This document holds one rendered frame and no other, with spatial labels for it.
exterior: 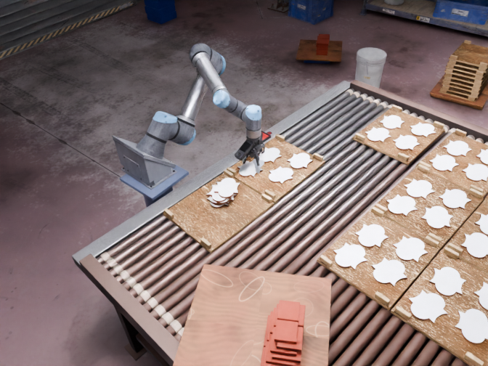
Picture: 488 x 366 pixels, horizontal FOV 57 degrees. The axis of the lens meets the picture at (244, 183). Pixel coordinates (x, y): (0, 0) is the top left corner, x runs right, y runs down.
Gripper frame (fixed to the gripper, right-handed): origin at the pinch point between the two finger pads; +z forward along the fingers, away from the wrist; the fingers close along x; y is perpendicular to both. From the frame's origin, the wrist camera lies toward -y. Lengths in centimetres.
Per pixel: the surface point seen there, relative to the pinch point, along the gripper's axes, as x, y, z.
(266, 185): -14.6, -3.6, 1.0
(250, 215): -22.9, -24.1, 2.3
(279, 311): -77, -68, -21
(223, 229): -19.6, -38.7, 3.2
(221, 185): -3.5, -23.7, -4.6
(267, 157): -0.9, 12.9, -1.2
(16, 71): 416, 35, 93
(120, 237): 14, -73, 8
